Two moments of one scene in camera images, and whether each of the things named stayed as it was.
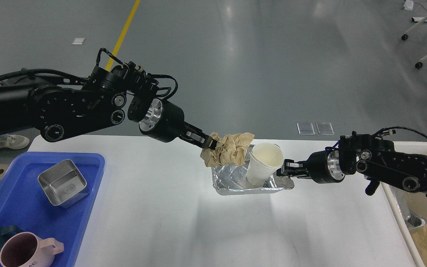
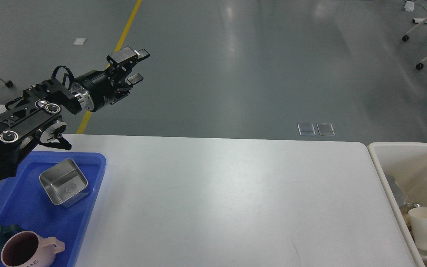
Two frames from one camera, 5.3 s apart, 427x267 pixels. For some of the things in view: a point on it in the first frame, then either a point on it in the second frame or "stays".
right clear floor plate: [325, 128] stays
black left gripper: [166, 123] -> [96, 89]
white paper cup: [265, 159] -> [424, 220]
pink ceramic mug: [26, 249] stays
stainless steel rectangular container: [64, 183] stays
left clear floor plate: [305, 128] stays
